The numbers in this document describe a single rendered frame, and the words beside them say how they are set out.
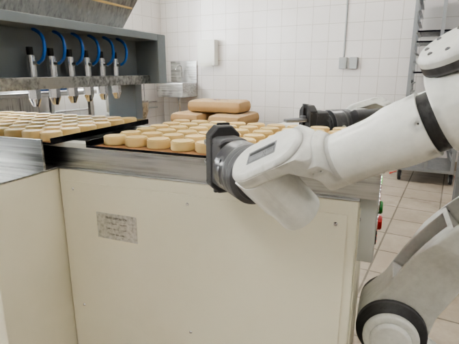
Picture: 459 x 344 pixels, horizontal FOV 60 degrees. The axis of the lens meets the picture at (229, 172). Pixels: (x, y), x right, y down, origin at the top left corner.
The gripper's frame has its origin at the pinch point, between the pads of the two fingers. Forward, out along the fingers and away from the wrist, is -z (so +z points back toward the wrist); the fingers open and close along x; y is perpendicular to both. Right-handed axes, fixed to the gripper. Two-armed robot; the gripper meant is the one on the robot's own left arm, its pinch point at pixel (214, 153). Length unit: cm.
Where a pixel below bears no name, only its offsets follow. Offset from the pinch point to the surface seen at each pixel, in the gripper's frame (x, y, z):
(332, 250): -17.4, -18.4, 13.1
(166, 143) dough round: 0.4, 6.0, -12.3
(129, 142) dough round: 0.4, 12.9, -16.9
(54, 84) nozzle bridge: 11.9, 26.4, -38.7
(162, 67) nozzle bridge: 16, -7, -68
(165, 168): -5.0, 6.3, -12.8
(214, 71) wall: 15, -179, -468
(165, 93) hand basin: -16, -114, -491
